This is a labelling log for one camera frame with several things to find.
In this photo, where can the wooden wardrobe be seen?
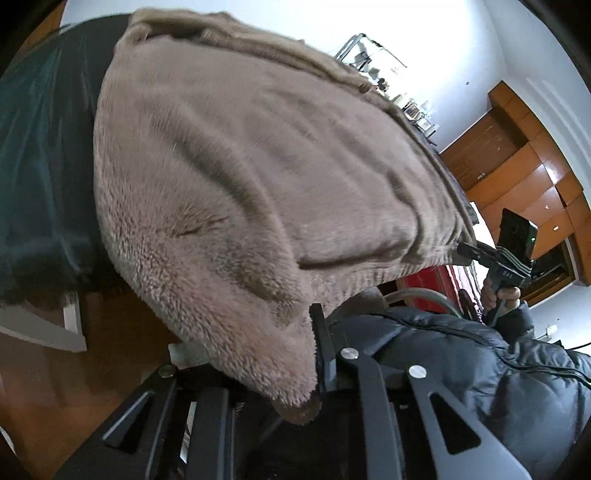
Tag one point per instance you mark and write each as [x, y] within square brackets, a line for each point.
[540, 184]

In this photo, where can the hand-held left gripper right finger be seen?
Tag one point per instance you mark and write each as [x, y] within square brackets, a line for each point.
[323, 350]

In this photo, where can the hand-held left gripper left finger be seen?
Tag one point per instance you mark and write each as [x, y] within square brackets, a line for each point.
[210, 429]

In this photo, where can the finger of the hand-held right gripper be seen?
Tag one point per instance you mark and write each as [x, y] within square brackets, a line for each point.
[471, 251]

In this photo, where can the grey curved tube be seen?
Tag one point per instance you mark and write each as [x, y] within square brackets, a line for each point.
[415, 291]

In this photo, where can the red cloth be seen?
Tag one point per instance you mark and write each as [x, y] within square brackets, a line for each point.
[429, 286]

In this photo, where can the person's right hand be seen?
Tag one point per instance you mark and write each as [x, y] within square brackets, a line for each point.
[510, 295]

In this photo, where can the brown fleece sweater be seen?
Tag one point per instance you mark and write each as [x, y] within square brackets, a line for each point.
[254, 184]

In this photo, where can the white bed frame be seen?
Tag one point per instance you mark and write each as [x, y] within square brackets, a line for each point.
[37, 330]

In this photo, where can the brown wooden door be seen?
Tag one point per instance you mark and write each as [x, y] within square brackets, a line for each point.
[485, 147]

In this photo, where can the dark puffer jacket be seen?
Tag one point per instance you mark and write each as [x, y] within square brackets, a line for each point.
[461, 350]

